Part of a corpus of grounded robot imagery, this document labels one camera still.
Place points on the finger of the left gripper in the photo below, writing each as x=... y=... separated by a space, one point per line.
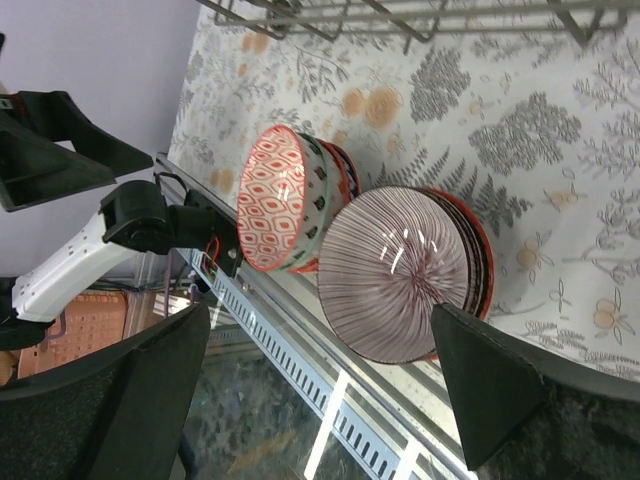
x=55 y=116
x=35 y=170

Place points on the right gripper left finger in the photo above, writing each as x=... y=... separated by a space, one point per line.
x=117 y=413

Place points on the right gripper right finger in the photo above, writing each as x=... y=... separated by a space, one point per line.
x=525 y=413

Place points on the red diamond pattern bowl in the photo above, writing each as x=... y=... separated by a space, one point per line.
x=271 y=198

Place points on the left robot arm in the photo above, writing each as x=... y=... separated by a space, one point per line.
x=133 y=218

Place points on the right stack lower bowls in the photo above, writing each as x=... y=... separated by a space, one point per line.
x=479 y=253

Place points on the stack bowls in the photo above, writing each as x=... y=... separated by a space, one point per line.
x=345 y=186
x=479 y=253

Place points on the left stack lower bowls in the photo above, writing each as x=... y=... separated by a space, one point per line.
x=345 y=186

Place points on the purple striped bowl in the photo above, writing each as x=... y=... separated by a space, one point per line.
x=387 y=259

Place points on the aluminium rail frame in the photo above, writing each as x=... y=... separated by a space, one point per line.
x=394 y=421

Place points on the grey wire dish rack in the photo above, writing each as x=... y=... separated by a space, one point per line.
x=422 y=21

